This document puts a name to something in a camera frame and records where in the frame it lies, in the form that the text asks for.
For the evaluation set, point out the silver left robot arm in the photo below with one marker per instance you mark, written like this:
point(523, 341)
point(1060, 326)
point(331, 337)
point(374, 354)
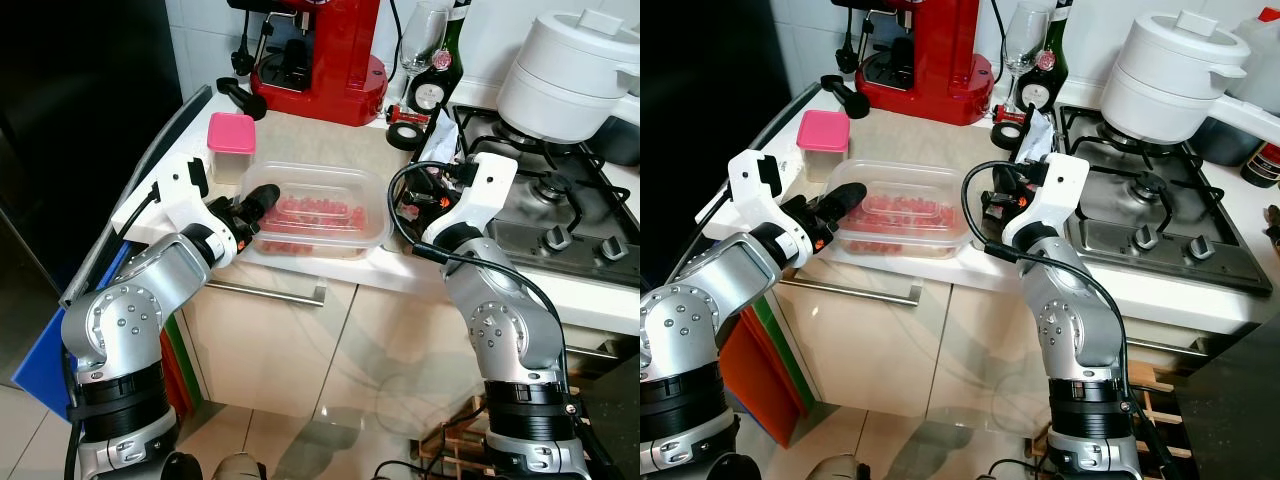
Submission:
point(690, 330)
point(130, 320)

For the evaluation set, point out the blue cutting board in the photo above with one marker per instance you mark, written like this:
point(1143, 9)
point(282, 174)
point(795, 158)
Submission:
point(45, 370)

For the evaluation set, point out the dark green glass bottle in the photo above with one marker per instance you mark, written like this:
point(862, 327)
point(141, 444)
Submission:
point(440, 90)
point(1040, 92)

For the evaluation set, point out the clear container with red food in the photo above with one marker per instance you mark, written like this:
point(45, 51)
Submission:
point(910, 215)
point(320, 215)

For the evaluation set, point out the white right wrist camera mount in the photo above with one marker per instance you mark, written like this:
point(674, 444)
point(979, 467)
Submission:
point(480, 195)
point(1050, 200)

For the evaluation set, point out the white cooking pot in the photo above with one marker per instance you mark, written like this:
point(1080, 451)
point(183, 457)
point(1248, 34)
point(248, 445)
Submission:
point(560, 80)
point(1160, 80)

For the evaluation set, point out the clear wine glass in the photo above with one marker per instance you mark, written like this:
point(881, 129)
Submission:
point(1025, 30)
point(425, 30)

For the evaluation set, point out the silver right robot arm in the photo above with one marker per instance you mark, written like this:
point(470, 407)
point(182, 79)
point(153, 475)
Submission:
point(1075, 330)
point(500, 330)

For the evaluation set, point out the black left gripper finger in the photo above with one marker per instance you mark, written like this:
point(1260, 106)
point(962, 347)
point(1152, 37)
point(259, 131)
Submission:
point(846, 202)
point(262, 203)

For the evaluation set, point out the red coffee machine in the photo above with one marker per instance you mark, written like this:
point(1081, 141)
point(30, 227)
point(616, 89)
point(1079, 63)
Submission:
point(940, 80)
point(340, 80)

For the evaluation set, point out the black portafilter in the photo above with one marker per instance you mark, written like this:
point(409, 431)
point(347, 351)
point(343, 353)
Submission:
point(245, 103)
point(850, 100)

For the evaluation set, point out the pink lid plastic container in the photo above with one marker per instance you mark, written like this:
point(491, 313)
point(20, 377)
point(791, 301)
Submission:
point(823, 130)
point(231, 132)

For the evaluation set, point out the translucent plastic jug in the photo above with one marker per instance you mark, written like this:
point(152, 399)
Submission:
point(1262, 55)

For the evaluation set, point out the green cutting board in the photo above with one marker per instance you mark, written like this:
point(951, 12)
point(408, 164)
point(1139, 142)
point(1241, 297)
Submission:
point(785, 350)

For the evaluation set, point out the red white snack packet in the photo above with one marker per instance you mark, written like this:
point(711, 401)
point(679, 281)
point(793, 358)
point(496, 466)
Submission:
point(420, 112)
point(1008, 112)

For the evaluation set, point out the black tape roll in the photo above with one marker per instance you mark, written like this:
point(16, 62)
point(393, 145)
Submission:
point(395, 138)
point(997, 138)

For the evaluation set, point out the red cutting board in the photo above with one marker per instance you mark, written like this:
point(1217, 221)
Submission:
point(175, 380)
point(755, 380)

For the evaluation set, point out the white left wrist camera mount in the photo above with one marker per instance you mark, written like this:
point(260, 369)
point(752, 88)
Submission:
point(755, 195)
point(165, 200)

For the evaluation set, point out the tall black appliance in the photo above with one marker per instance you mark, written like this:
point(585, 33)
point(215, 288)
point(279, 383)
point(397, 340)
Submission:
point(80, 120)
point(690, 100)

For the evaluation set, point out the red label dark bottle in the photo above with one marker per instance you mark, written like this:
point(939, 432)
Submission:
point(1262, 165)

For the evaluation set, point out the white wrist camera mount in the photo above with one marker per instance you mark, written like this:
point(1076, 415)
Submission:
point(165, 200)
point(1050, 200)
point(480, 195)
point(755, 195)

